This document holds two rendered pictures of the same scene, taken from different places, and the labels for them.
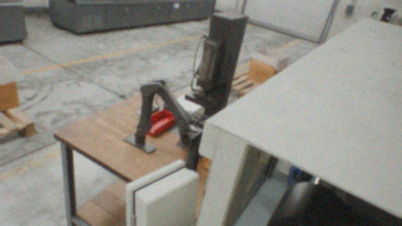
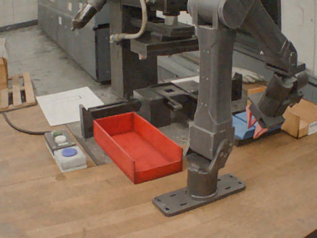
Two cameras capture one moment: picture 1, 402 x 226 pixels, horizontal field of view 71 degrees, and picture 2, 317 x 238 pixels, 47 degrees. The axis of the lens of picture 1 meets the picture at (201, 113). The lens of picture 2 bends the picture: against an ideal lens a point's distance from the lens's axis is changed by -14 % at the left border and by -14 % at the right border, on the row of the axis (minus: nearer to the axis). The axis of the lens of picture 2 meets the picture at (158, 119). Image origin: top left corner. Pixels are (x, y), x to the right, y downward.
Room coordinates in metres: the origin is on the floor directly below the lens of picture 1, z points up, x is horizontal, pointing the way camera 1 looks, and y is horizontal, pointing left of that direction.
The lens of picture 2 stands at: (0.98, 0.93, 1.37)
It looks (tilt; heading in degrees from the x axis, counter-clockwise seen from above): 23 degrees down; 308
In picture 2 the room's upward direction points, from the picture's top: 1 degrees counter-clockwise
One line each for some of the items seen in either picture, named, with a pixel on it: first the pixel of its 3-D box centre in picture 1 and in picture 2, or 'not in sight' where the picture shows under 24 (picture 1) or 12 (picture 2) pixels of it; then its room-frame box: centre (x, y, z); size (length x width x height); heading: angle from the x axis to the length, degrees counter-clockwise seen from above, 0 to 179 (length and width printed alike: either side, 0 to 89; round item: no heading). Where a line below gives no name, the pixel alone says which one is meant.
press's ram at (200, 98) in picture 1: (207, 82); (155, 8); (1.72, 0.00, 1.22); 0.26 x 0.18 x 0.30; 156
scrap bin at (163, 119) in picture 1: (159, 122); (134, 144); (1.58, 0.27, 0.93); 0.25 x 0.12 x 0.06; 156
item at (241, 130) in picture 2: not in sight; (238, 123); (1.43, 0.02, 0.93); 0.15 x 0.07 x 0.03; 157
